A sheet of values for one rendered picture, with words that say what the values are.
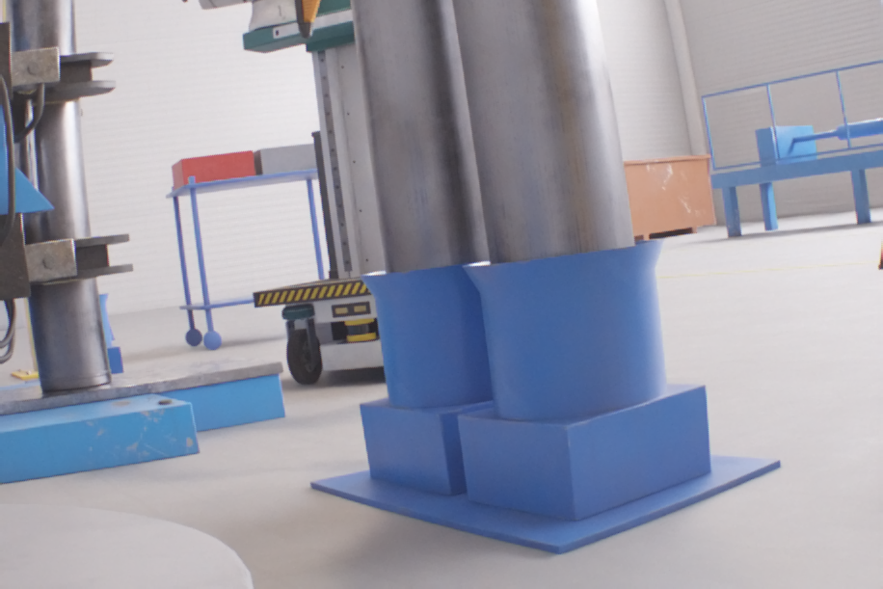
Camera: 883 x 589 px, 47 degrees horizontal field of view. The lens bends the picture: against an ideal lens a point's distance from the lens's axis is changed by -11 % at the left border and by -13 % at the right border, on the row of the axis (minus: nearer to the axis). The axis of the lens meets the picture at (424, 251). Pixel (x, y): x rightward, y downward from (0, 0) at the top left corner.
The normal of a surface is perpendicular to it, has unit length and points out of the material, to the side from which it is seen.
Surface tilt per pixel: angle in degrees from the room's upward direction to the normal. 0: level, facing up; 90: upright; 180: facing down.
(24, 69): 90
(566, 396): 90
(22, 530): 0
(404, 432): 90
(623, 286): 90
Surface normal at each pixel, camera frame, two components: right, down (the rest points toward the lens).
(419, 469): -0.85, 0.12
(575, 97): 0.31, -0.03
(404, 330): -0.65, 0.10
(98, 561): -0.13, -0.99
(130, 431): 0.51, -0.06
